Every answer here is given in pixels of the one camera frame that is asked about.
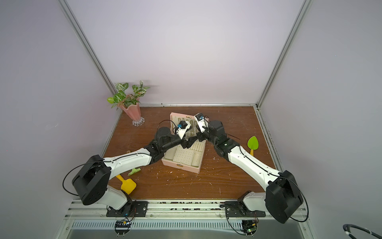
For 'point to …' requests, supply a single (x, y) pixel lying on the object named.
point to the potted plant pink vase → (129, 103)
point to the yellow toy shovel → (128, 184)
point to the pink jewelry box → (189, 159)
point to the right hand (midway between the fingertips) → (200, 121)
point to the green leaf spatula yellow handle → (253, 144)
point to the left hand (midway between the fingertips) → (195, 131)
